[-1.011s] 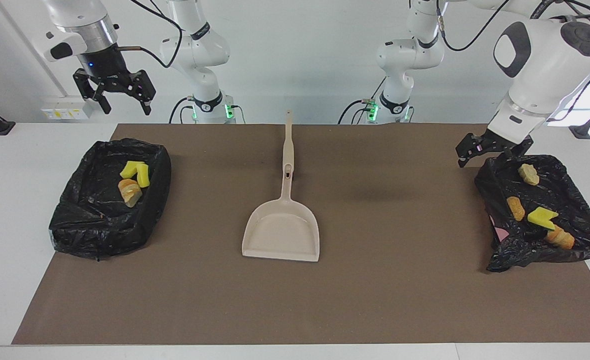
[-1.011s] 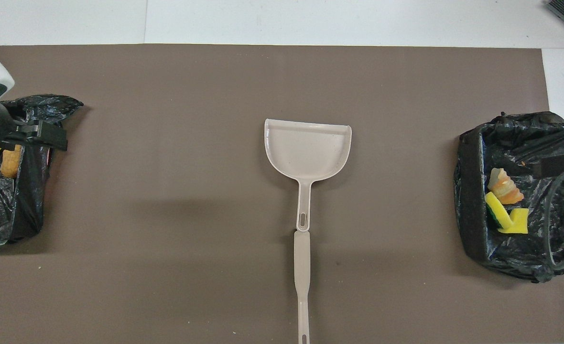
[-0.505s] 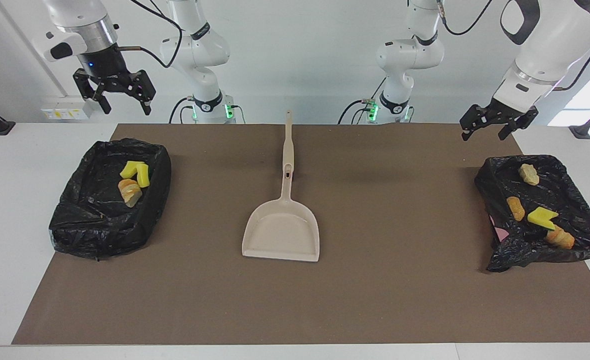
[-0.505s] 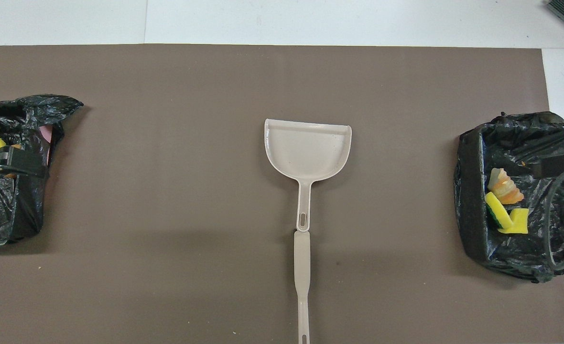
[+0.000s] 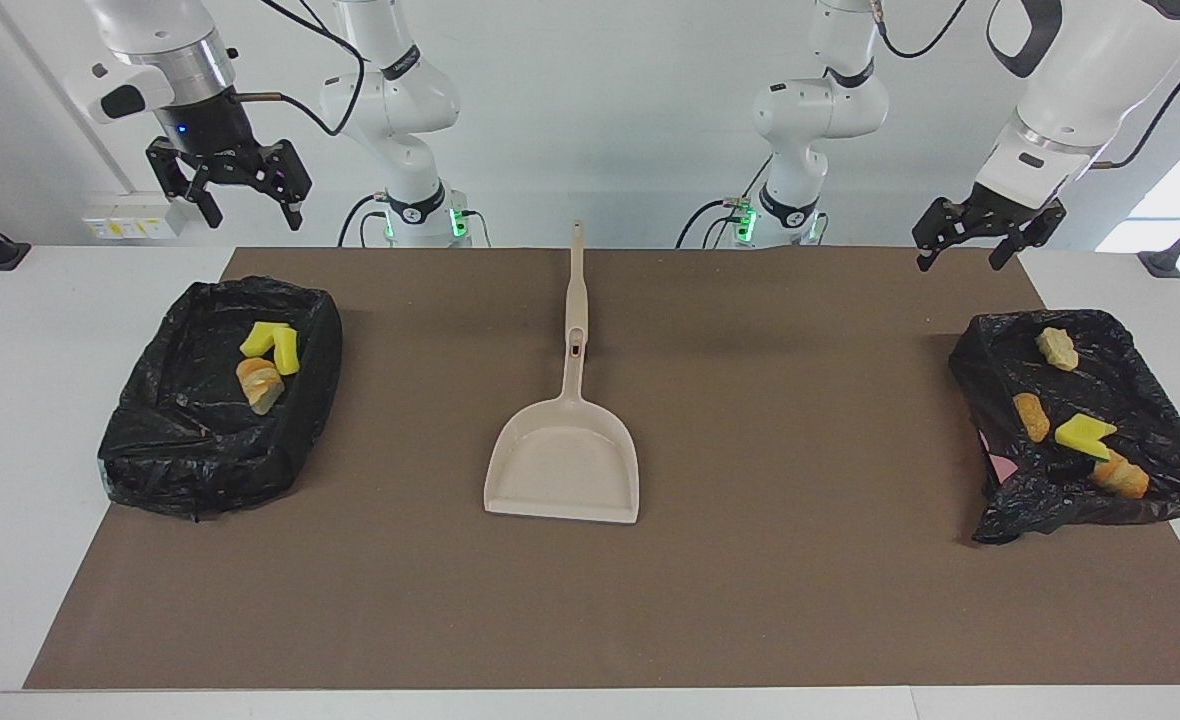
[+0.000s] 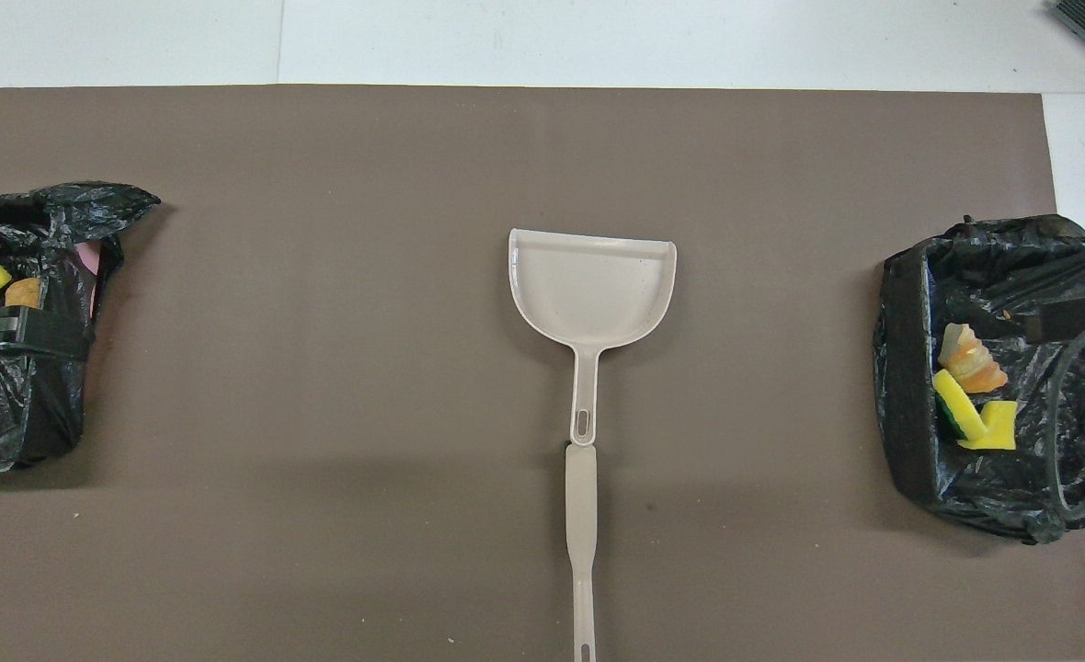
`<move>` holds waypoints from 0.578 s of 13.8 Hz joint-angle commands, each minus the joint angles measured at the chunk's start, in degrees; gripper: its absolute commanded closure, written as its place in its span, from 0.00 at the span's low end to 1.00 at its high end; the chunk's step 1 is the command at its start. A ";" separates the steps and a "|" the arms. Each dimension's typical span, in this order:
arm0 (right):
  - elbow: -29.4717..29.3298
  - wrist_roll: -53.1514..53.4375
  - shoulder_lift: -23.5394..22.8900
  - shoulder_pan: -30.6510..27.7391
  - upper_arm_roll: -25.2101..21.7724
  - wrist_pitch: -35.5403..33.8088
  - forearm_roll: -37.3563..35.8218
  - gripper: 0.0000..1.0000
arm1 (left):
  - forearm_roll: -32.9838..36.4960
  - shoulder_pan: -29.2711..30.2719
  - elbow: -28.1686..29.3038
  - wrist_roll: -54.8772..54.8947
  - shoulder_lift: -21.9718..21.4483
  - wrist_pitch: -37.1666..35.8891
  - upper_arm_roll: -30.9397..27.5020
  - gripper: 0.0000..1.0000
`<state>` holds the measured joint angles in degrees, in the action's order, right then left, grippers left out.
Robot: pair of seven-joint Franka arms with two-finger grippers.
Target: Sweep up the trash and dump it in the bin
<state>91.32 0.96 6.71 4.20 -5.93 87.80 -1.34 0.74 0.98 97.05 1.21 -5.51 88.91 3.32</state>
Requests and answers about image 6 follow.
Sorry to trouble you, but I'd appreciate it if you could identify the striped orange bread piece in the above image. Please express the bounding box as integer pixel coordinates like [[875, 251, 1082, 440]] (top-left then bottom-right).
[[938, 323, 1010, 394]]

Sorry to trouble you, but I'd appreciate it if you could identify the notched yellow sponge piece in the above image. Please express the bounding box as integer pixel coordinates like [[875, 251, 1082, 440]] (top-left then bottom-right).
[[958, 400, 1019, 451]]

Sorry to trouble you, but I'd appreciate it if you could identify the yellow sponge with green back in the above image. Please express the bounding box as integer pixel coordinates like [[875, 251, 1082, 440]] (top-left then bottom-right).
[[931, 368, 985, 440]]

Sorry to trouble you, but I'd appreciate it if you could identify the beige plastic dustpan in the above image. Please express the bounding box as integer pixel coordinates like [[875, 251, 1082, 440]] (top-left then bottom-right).
[[508, 228, 679, 448]]

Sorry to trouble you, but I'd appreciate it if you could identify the left black trash bag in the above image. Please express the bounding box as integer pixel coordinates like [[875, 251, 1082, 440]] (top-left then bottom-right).
[[0, 181, 162, 476]]

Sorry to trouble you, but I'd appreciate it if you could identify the black trash bag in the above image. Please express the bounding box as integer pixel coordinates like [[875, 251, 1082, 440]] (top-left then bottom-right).
[[0, 181, 162, 476], [874, 213, 1085, 546]]

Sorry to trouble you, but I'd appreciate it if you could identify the right black trash bag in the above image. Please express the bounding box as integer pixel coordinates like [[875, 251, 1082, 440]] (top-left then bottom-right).
[[874, 213, 1085, 546]]

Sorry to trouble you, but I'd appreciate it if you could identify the brown table mat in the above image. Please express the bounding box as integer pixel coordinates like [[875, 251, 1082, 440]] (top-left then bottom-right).
[[0, 85, 1085, 662]]

